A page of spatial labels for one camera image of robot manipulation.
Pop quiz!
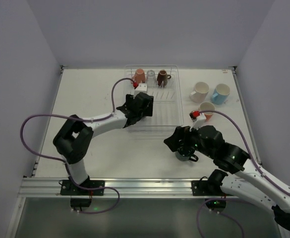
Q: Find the white faceted ceramic mug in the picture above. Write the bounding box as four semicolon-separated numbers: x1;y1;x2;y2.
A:
189;82;210;104

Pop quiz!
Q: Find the white wire dish rack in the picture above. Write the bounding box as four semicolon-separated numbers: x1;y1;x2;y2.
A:
124;64;183;134

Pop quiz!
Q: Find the aluminium mounting rail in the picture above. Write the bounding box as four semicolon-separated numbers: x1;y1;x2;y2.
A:
17;178;212;199

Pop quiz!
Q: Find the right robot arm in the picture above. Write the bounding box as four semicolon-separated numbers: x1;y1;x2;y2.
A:
164;125;290;231

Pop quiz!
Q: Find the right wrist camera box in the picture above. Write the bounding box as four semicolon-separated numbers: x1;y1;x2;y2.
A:
189;111;206;129

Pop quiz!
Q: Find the clear drinking glass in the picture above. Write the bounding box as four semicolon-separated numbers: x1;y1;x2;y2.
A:
146;70;156;85

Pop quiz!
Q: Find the left black base bracket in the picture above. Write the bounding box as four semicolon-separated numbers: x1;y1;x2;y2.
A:
58;179;105;211

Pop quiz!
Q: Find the light blue ceramic mug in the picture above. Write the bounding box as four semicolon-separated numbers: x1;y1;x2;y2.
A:
211;83;231;105

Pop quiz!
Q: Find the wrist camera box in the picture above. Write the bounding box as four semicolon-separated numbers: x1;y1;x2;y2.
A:
189;111;206;129
133;83;148;97

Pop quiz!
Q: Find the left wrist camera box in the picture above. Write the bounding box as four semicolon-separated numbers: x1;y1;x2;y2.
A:
133;83;148;97

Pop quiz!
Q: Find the pink ceramic mug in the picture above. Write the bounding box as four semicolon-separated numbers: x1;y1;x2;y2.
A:
132;68;146;84

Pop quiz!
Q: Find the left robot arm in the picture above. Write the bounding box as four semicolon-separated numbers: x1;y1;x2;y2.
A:
53;92;154;186

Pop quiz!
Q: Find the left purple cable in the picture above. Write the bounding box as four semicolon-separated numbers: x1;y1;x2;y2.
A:
20;78;138;214

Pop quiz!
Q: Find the dark brown ceramic mug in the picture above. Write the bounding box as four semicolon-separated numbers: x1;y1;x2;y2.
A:
157;69;172;87

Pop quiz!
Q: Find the orange ceramic mug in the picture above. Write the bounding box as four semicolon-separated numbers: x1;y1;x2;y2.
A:
199;102;215;121

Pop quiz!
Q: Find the black base bracket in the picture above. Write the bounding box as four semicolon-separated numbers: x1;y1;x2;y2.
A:
58;179;105;211
191;169;228;213

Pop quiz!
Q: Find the right black base bracket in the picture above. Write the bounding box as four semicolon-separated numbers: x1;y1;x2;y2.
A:
191;169;228;213

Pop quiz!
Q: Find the dark green ceramic mug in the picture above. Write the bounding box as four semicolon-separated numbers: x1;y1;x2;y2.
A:
175;147;199;162

